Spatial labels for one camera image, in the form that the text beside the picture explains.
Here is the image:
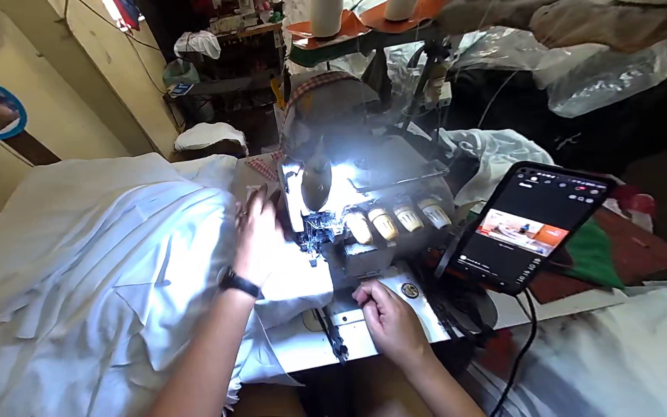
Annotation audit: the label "large whitish fabric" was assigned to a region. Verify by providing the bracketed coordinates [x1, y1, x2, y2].
[466, 281, 667, 417]

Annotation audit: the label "stool with white cover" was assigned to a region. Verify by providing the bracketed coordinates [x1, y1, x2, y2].
[174, 122, 250, 161]

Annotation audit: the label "person's legs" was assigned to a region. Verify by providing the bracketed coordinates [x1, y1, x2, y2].
[229, 354, 453, 417]

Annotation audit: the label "bin with plastic bag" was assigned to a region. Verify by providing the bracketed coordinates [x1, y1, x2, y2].
[163, 58, 201, 89]

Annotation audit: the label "clear plastic bag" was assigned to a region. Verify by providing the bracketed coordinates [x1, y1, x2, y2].
[452, 26, 667, 119]

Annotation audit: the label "cluttered background shelf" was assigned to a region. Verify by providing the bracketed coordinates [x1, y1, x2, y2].
[199, 0, 284, 112]

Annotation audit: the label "grey overlock sewing machine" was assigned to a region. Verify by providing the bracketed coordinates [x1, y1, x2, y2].
[277, 71, 456, 278]

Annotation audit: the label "red checkered fabric strip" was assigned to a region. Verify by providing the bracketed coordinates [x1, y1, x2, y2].
[244, 152, 284, 183]

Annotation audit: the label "orange thread stand plate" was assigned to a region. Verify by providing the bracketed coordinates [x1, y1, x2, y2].
[358, 0, 447, 33]
[286, 7, 370, 49]

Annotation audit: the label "white thread cone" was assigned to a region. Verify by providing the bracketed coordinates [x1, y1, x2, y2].
[384, 0, 419, 23]
[310, 0, 344, 39]

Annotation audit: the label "white fabric being sewn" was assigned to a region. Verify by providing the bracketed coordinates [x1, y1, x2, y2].
[230, 223, 334, 332]

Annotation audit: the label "green cloth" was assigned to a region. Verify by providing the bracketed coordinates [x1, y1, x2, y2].
[562, 218, 625, 289]

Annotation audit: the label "person's right hand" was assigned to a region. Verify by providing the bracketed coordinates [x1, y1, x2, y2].
[352, 280, 430, 371]

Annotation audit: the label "black cable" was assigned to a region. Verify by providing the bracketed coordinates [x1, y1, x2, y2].
[489, 288, 538, 417]

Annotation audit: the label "person's left forearm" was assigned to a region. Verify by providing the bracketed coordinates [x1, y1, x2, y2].
[147, 268, 264, 417]

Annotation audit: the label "person's right forearm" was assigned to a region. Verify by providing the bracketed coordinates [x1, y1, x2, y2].
[402, 346, 488, 417]

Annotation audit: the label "red and blue cloth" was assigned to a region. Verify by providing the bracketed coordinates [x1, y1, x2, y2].
[103, 0, 144, 32]

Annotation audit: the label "white hanging cloth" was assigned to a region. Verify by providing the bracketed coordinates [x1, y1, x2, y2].
[174, 30, 222, 60]

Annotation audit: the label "pile of white garments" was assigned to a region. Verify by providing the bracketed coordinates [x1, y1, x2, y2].
[0, 153, 306, 417]

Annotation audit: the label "person's left hand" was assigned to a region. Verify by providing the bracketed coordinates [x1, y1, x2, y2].
[234, 185, 288, 290]

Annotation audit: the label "black smartphone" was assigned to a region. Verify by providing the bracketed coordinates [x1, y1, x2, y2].
[447, 161, 615, 296]

